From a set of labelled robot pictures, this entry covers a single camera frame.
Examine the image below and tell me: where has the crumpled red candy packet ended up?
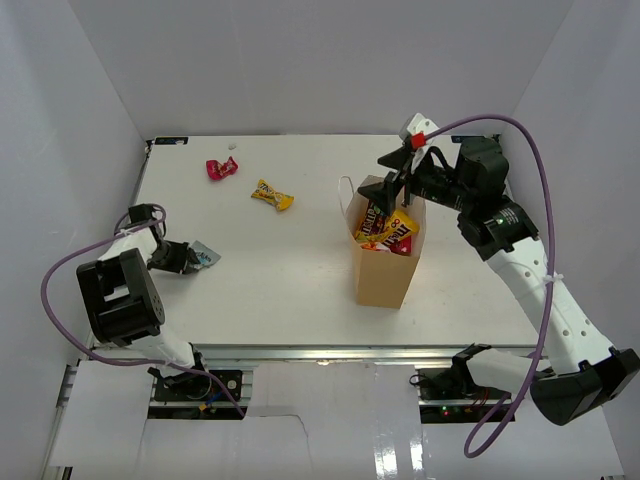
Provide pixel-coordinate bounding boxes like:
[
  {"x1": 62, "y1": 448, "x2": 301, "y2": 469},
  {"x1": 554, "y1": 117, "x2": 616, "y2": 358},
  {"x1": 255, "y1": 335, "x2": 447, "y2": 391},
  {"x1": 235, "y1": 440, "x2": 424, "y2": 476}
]
[{"x1": 205, "y1": 156, "x2": 239, "y2": 181}]

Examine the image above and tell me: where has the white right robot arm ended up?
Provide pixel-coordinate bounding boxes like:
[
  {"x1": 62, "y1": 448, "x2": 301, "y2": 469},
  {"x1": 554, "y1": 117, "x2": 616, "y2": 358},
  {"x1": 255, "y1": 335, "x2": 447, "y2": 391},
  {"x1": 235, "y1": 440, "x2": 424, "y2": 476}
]
[{"x1": 358, "y1": 137, "x2": 639, "y2": 426}]

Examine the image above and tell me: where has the yellow M&M's packet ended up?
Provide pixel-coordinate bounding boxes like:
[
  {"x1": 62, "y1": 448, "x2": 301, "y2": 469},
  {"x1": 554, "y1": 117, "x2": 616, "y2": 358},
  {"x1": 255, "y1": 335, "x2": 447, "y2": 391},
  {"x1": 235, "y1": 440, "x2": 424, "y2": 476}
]
[
  {"x1": 251, "y1": 179, "x2": 294, "y2": 212},
  {"x1": 380, "y1": 209, "x2": 420, "y2": 247}
]

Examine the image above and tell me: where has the orange Skittles snack bag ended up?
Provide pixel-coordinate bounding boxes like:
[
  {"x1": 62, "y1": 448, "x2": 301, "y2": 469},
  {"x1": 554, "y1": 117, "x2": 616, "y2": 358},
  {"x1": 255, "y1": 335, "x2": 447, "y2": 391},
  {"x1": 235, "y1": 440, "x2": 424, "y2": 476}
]
[{"x1": 359, "y1": 242, "x2": 391, "y2": 252}]

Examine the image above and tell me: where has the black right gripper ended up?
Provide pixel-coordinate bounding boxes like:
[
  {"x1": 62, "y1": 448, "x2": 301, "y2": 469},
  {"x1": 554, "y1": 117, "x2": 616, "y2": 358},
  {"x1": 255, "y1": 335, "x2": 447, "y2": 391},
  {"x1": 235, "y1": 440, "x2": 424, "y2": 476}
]
[{"x1": 358, "y1": 145, "x2": 475, "y2": 217}]

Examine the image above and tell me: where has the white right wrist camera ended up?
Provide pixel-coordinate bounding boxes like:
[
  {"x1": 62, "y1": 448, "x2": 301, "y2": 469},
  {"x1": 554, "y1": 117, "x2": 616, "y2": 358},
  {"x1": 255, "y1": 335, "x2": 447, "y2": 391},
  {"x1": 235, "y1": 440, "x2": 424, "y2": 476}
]
[{"x1": 399, "y1": 113, "x2": 439, "y2": 173}]

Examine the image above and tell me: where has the aluminium front rail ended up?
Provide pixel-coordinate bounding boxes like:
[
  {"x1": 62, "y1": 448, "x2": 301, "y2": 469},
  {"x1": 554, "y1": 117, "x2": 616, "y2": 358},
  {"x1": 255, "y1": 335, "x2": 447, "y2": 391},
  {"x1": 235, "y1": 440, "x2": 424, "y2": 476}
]
[{"x1": 196, "y1": 345, "x2": 465, "y2": 363}]

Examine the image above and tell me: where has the brown paper bag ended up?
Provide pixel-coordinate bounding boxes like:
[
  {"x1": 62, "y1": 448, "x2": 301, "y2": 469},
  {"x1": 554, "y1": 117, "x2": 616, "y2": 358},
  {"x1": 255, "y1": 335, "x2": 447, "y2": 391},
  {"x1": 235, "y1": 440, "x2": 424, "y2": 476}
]
[{"x1": 338, "y1": 176, "x2": 426, "y2": 309}]

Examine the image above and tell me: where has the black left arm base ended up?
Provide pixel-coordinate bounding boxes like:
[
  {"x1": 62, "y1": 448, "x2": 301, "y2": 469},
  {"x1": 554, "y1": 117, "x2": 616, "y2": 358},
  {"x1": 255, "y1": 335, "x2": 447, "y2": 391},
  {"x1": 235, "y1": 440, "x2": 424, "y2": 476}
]
[{"x1": 153, "y1": 370, "x2": 243, "y2": 408}]

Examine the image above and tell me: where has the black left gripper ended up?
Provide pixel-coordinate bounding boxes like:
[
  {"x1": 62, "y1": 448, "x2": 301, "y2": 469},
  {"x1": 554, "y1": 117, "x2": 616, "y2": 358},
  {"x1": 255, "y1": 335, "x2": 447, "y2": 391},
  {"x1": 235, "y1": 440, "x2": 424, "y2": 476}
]
[{"x1": 147, "y1": 240, "x2": 199, "y2": 275}]

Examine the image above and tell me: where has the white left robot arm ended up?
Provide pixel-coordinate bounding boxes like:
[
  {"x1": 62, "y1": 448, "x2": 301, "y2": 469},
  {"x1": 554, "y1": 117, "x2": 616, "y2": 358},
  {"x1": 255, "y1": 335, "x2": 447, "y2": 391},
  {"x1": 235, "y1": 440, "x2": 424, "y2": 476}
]
[{"x1": 76, "y1": 204, "x2": 212, "y2": 399}]

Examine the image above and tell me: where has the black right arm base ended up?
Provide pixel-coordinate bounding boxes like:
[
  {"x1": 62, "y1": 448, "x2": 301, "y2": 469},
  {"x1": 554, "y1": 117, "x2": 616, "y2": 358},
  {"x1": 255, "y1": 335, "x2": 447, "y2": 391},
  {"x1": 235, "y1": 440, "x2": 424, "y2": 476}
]
[{"x1": 409, "y1": 367, "x2": 504, "y2": 407}]

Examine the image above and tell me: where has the grey Himalaya candy packet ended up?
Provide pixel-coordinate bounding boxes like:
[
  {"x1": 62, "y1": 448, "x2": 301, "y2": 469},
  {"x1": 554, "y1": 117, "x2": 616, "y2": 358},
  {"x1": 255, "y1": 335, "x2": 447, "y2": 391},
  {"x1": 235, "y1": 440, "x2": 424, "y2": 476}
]
[{"x1": 190, "y1": 241, "x2": 221, "y2": 269}]

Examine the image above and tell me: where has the dark label left table corner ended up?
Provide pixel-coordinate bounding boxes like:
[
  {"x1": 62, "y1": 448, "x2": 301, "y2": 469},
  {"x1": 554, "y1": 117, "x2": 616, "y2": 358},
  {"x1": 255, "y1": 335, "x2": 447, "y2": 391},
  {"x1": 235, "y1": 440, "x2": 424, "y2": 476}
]
[{"x1": 153, "y1": 136, "x2": 189, "y2": 146}]

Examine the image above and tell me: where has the dark label right table corner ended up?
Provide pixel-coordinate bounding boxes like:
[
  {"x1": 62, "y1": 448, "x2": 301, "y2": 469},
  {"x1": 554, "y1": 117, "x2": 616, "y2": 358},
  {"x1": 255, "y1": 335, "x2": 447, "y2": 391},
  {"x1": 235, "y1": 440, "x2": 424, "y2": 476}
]
[{"x1": 451, "y1": 135, "x2": 486, "y2": 144}]

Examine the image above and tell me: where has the dark label table corner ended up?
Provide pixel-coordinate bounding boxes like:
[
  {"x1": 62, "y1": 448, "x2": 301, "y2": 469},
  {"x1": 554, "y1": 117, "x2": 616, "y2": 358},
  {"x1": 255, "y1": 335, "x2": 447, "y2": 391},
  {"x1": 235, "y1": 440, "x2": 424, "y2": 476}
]
[
  {"x1": 153, "y1": 136, "x2": 189, "y2": 146},
  {"x1": 451, "y1": 135, "x2": 486, "y2": 144}
]

